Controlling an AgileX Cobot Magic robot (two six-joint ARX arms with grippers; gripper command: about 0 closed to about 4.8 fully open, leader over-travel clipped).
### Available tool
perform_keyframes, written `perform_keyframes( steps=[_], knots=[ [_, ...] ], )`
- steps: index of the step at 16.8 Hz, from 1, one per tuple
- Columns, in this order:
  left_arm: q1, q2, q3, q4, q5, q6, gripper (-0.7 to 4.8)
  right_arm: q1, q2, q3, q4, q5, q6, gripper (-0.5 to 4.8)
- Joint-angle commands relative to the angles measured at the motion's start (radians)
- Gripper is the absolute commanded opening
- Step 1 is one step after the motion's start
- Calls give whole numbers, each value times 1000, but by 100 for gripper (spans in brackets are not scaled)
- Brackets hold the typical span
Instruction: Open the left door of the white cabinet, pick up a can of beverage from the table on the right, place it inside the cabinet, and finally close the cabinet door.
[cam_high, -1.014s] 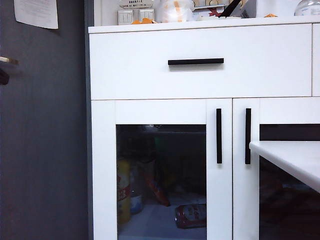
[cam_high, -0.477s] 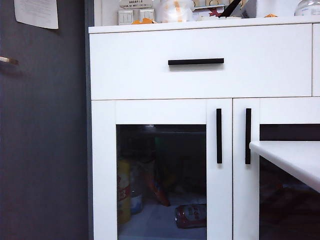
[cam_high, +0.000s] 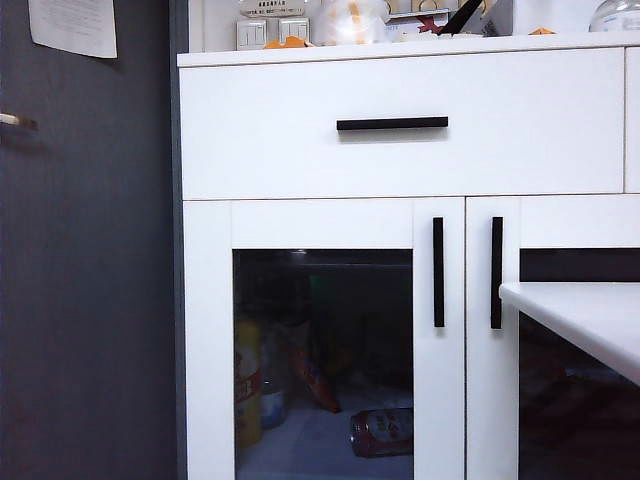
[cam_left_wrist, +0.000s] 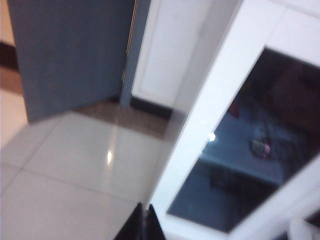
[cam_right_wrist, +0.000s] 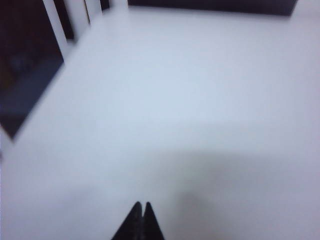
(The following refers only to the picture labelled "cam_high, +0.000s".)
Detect white glass-panel door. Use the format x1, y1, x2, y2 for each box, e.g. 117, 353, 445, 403
466, 195, 640, 480
182, 197, 466, 480

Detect red white beverage can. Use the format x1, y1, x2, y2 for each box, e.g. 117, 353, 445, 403
349, 407, 414, 459

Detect white cabinet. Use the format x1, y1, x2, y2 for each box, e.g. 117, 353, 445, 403
176, 30, 640, 480

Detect dark grey tall door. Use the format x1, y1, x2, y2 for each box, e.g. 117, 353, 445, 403
0, 0, 179, 480

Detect wide white drawer front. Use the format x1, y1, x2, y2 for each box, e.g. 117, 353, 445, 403
178, 48, 625, 201

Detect orange snack bag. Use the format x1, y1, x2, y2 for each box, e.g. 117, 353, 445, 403
282, 319, 343, 415

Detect yellow detergent bottle green cap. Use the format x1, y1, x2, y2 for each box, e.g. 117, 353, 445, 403
235, 314, 264, 450

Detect clear pump bottle blue label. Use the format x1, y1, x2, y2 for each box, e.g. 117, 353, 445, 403
260, 344, 287, 430

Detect white plastic bag orange print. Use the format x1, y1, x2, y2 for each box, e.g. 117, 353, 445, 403
310, 0, 390, 45

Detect white label plate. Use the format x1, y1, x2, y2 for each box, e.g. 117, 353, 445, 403
239, 0, 306, 16

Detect black stick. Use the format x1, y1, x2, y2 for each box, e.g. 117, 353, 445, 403
439, 0, 489, 36

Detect white paper sheet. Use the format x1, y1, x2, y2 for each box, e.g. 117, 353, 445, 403
27, 0, 119, 60

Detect clear glass jar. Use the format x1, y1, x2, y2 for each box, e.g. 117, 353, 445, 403
588, 0, 640, 33

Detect black drawer handle bar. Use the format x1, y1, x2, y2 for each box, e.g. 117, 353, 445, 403
336, 116, 450, 133

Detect white wall switch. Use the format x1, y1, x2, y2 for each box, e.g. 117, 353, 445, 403
277, 16, 310, 44
235, 18, 269, 50

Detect metal lever handle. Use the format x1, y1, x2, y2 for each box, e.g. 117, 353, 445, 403
0, 112, 39, 132

